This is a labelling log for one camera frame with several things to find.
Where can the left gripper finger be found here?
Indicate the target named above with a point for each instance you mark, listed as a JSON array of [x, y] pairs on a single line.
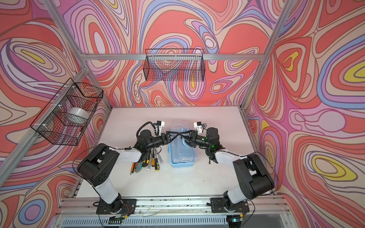
[[174, 139], [173, 133]]

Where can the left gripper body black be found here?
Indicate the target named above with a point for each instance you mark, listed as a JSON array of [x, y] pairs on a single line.
[[163, 140]]

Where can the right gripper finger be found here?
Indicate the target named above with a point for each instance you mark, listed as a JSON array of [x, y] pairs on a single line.
[[187, 132], [185, 137]]

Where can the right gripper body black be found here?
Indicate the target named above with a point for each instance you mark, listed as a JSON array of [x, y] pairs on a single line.
[[193, 141]]

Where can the blue plastic tool box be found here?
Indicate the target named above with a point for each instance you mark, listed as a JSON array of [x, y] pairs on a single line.
[[181, 154]]

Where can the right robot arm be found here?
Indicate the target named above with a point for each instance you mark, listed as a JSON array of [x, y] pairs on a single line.
[[253, 177]]

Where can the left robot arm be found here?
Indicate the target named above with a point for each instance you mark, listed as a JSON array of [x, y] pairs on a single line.
[[97, 166]]

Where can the yellow black utility knife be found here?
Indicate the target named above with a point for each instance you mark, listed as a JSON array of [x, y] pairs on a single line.
[[146, 161]]

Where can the teal utility knife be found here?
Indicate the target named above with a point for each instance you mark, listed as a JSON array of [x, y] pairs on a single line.
[[141, 166]]

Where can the grey tape roll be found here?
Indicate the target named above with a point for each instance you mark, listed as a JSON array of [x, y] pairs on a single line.
[[77, 115]]

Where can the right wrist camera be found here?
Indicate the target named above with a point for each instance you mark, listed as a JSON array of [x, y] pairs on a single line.
[[198, 127]]

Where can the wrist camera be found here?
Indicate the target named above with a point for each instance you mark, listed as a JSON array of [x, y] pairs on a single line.
[[158, 126], [198, 127]]

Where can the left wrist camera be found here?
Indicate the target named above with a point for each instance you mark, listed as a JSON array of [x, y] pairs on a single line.
[[158, 126]]

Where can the clear handle screwdriver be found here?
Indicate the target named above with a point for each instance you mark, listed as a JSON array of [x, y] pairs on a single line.
[[159, 158]]

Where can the rear wire basket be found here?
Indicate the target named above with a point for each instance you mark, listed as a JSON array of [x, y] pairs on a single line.
[[174, 64]]

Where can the wire basket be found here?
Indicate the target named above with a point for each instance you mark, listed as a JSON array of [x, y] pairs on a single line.
[[174, 64], [54, 126]]

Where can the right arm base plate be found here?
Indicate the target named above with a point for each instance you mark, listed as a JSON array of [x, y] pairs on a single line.
[[224, 205]]

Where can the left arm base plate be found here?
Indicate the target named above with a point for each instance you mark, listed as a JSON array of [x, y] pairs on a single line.
[[119, 206]]

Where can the left wire basket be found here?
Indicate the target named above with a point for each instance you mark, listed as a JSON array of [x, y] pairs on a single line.
[[54, 126]]

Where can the aluminium front rail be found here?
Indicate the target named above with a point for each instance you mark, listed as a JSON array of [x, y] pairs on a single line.
[[177, 212]]

